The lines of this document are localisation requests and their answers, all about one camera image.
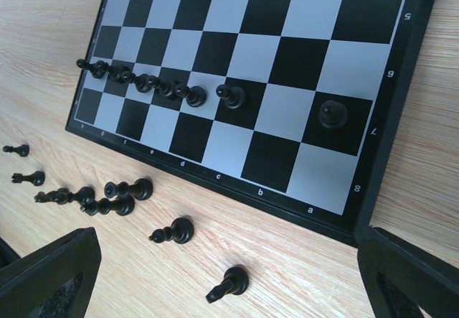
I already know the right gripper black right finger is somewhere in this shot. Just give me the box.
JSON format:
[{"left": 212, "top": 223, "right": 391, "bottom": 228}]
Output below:
[{"left": 357, "top": 227, "right": 458, "bottom": 317}]

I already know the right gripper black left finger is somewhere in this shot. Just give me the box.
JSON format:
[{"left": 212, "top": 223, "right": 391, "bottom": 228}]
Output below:
[{"left": 1, "top": 227, "right": 102, "bottom": 317}]

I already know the black piece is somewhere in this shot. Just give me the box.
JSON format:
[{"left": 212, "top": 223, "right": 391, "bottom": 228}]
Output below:
[
  {"left": 95, "top": 60, "right": 130, "bottom": 83},
  {"left": 11, "top": 171, "right": 45, "bottom": 187},
  {"left": 2, "top": 144, "right": 29, "bottom": 157},
  {"left": 205, "top": 266, "right": 250, "bottom": 304},
  {"left": 76, "top": 59, "right": 106, "bottom": 79},
  {"left": 80, "top": 195, "right": 135, "bottom": 216},
  {"left": 104, "top": 178, "right": 153, "bottom": 200},
  {"left": 34, "top": 186, "right": 95, "bottom": 205},
  {"left": 148, "top": 218, "right": 194, "bottom": 244},
  {"left": 318, "top": 100, "right": 348, "bottom": 130},
  {"left": 121, "top": 70, "right": 152, "bottom": 93}
]

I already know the black pawn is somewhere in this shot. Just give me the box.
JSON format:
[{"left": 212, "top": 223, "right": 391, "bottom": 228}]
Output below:
[
  {"left": 147, "top": 75, "right": 177, "bottom": 100},
  {"left": 216, "top": 85, "right": 245, "bottom": 109},
  {"left": 174, "top": 83, "right": 207, "bottom": 108}
]

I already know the black and white chessboard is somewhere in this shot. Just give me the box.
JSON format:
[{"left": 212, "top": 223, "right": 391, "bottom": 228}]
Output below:
[{"left": 65, "top": 0, "right": 435, "bottom": 246}]

